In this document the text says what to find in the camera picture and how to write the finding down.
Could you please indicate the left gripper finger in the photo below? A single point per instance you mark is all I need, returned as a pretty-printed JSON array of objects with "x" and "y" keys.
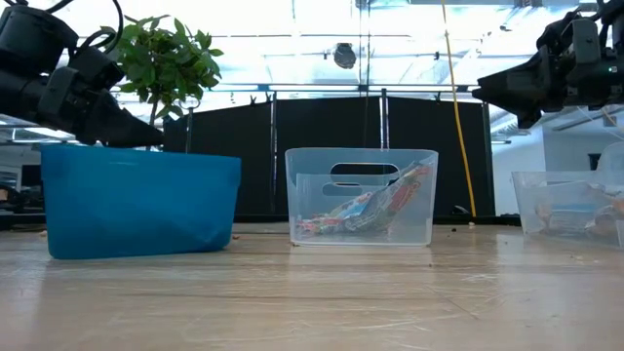
[{"x": 122, "y": 129}]

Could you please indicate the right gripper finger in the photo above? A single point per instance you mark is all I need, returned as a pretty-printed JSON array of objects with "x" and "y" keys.
[{"x": 526, "y": 83}]

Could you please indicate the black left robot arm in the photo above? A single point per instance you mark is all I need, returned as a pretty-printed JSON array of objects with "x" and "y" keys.
[{"x": 34, "y": 34}]

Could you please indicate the green leafy plant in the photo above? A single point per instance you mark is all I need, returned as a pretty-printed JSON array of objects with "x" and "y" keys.
[{"x": 161, "y": 63}]

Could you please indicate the blue plastic bin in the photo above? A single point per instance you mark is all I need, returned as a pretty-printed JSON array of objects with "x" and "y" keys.
[{"x": 141, "y": 205}]

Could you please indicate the clear plastic bin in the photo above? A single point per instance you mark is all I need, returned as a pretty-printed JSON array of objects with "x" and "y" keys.
[
  {"x": 556, "y": 195},
  {"x": 312, "y": 166}
]

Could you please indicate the black partition screen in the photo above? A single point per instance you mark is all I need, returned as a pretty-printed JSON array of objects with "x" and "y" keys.
[{"x": 253, "y": 141}]

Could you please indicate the black round ceiling device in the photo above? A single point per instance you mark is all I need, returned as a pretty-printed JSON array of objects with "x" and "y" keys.
[{"x": 345, "y": 56}]

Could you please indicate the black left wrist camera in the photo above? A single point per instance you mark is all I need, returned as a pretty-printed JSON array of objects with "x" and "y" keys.
[{"x": 97, "y": 68}]

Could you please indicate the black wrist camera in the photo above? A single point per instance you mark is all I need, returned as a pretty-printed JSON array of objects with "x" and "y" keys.
[
  {"x": 558, "y": 34},
  {"x": 97, "y": 68}
]

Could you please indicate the silver ventilation duct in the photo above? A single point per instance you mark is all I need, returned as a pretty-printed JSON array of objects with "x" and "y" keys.
[{"x": 504, "y": 128}]

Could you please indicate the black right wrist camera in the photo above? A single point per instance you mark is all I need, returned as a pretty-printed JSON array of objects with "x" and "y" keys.
[{"x": 558, "y": 34}]

